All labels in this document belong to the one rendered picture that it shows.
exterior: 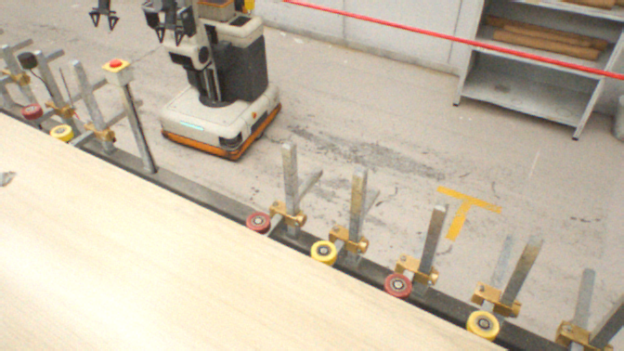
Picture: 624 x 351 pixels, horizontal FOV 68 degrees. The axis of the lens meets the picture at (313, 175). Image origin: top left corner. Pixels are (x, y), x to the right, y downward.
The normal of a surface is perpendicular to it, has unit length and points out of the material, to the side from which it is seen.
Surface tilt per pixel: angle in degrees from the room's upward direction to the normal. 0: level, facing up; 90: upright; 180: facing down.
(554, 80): 90
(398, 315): 0
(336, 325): 0
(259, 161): 0
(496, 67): 90
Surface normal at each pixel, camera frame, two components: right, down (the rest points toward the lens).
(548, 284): -0.01, -0.73
